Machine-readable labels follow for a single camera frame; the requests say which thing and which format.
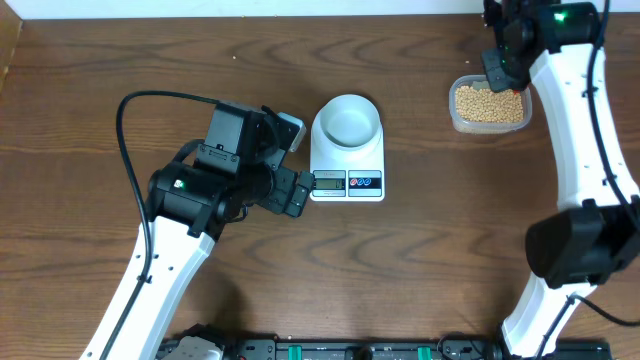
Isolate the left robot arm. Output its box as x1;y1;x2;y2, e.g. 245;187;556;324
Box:
82;102;314;359

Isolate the white digital kitchen scale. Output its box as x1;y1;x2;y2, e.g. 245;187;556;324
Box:
310;114;385;202

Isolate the black right camera cable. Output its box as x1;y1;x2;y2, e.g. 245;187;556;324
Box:
534;0;640;360

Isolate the pile of soybeans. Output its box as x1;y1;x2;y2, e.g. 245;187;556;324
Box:
455;86;524;123

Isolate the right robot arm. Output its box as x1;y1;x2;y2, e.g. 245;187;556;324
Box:
482;0;639;359

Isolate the grey round bowl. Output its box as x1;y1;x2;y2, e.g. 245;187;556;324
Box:
318;94;382;148

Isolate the clear plastic container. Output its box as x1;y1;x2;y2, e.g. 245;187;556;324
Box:
449;75;533;135

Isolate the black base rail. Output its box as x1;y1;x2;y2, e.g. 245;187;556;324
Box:
155;323;612;360

